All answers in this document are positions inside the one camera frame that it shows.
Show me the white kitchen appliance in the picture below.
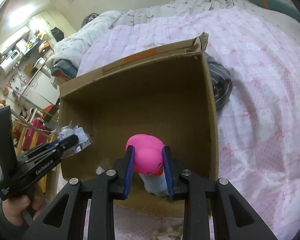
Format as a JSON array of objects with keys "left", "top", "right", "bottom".
[{"left": 0, "top": 49, "right": 21, "bottom": 74}]

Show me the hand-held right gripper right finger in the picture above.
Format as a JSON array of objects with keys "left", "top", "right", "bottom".
[{"left": 162, "top": 146, "right": 278, "bottom": 240}]

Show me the pink bow-print blanket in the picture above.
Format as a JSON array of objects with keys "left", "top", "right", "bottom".
[{"left": 75, "top": 4, "right": 300, "bottom": 240}]

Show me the pink rubber duck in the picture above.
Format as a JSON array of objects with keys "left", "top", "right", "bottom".
[{"left": 126, "top": 134, "right": 165, "bottom": 177}]

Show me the red suitcase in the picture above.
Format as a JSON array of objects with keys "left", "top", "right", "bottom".
[{"left": 26, "top": 116, "right": 52, "bottom": 152}]

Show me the dark striped cloth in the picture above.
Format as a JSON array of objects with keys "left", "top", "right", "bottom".
[{"left": 206, "top": 53, "right": 233, "bottom": 111}]

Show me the black hanging bag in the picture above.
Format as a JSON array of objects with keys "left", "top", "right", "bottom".
[{"left": 50, "top": 27, "right": 65, "bottom": 41}]

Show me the dark patterned bag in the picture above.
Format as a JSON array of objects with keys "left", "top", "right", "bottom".
[{"left": 81, "top": 12, "right": 101, "bottom": 27}]

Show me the brown cardboard box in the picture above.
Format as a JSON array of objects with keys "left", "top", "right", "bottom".
[{"left": 57, "top": 32, "right": 219, "bottom": 218}]

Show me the cream scrunchie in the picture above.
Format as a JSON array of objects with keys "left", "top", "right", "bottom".
[{"left": 151, "top": 226, "right": 185, "bottom": 240}]

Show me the person's left hand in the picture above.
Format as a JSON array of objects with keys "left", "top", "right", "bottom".
[{"left": 1, "top": 184, "right": 44, "bottom": 230}]

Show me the grey-white printed duvet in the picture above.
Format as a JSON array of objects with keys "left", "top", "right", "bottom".
[{"left": 51, "top": 0, "right": 240, "bottom": 68}]

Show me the clear plastic packet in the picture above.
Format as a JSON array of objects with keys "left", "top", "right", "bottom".
[{"left": 56, "top": 123, "right": 93, "bottom": 157}]

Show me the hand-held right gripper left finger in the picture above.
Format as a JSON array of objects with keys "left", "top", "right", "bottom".
[{"left": 22, "top": 146, "right": 136, "bottom": 240}]

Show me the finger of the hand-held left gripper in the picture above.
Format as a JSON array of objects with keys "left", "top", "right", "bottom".
[
  {"left": 24, "top": 148, "right": 69, "bottom": 165},
  {"left": 21, "top": 134, "right": 79, "bottom": 157}
]

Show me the teal headboard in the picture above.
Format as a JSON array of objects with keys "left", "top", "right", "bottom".
[{"left": 236, "top": 0, "right": 300, "bottom": 23}]

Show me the person's left forearm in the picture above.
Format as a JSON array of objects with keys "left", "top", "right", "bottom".
[{"left": 0, "top": 201, "right": 24, "bottom": 240}]

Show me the light blue fluffy scrunchie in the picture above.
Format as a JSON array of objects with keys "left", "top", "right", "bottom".
[{"left": 139, "top": 172, "right": 173, "bottom": 197}]

